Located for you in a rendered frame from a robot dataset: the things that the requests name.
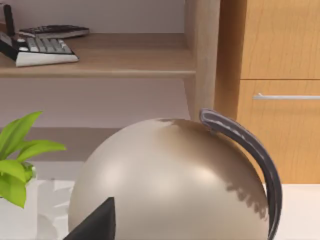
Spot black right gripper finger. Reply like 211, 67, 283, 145
62, 196, 117, 240

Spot beige globe with grey arc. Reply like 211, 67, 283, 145
68, 108, 283, 240

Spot green plant in white pot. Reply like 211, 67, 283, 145
0, 111, 76, 240

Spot wooden open shelf unit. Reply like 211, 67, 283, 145
0, 0, 221, 163

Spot white desk phone with keys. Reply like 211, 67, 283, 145
0, 4, 80, 68

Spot black calculator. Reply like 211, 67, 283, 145
18, 24, 90, 40

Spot wooden cupboard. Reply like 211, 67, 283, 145
214, 0, 320, 185

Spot wooden cupboard door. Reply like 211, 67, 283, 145
240, 0, 320, 80

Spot long metal handle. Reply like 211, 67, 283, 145
252, 92, 320, 101

